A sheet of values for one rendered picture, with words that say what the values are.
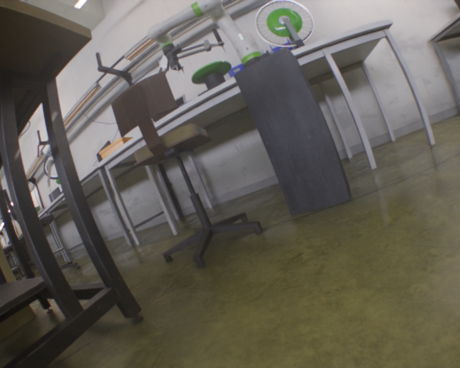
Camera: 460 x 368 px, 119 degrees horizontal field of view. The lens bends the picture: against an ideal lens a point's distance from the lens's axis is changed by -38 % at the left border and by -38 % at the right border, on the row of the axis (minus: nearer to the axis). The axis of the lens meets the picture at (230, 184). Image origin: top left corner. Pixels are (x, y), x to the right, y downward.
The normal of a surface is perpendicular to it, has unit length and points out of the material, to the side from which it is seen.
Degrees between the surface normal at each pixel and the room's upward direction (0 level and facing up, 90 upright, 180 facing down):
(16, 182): 90
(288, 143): 90
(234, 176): 90
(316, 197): 90
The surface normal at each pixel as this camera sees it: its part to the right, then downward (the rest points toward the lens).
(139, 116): -0.11, 0.17
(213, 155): -0.32, 0.20
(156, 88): 0.15, 0.01
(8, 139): 0.89, -0.35
